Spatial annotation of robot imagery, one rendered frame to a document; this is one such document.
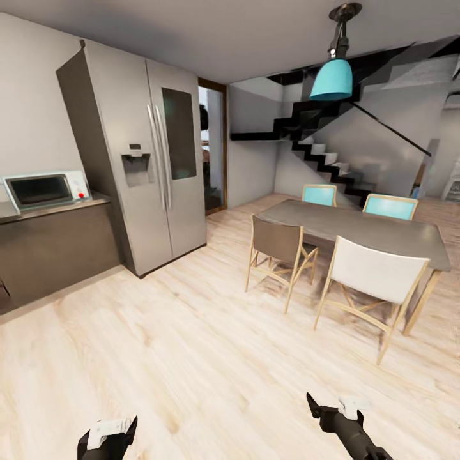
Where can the standing mirror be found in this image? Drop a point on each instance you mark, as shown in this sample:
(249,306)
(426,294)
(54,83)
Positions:
(432,149)

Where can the room light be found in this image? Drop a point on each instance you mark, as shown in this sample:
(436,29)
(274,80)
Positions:
(334,80)

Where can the stairs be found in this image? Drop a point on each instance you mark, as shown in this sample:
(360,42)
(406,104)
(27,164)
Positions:
(340,141)

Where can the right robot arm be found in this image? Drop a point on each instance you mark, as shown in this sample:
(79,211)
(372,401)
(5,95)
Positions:
(347,422)

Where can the breakfast table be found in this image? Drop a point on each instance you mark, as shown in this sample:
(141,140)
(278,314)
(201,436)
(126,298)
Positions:
(377,232)

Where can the microwave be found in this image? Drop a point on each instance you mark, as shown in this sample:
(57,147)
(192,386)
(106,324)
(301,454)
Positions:
(39,188)

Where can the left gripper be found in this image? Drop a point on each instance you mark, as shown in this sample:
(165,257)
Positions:
(113,448)

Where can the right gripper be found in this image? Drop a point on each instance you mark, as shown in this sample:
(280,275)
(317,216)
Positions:
(332,421)

